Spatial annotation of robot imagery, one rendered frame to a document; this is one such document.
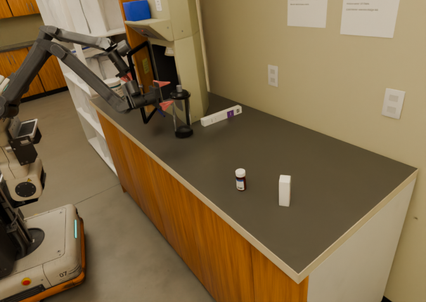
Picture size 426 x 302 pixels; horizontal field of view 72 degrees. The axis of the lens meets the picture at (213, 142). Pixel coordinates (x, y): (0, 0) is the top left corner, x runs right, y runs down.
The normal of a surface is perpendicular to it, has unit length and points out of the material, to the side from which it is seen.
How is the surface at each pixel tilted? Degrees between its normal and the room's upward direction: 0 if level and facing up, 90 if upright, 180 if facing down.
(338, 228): 0
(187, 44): 90
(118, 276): 0
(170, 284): 0
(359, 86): 90
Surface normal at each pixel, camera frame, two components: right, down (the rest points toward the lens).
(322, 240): -0.11, -0.87
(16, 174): 0.40, 0.41
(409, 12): -0.80, 0.37
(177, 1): 0.59, 0.34
